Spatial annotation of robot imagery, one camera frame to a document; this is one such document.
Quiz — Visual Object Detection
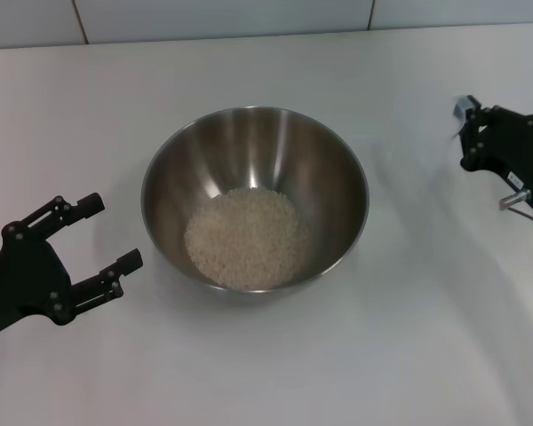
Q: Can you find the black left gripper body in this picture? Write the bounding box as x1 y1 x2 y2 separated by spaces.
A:
0 220 77 328

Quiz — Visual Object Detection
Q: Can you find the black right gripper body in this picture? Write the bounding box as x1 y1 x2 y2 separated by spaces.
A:
459 119 533 212

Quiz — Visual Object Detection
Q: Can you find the transparent plastic measuring cup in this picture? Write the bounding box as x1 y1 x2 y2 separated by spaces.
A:
446 93 483 138

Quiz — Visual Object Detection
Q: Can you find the right gripper plug with cable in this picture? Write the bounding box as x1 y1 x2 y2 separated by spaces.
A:
498 189 533 243

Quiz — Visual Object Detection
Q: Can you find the stainless steel mixing bowl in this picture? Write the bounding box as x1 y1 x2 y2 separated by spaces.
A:
140 105 370 294

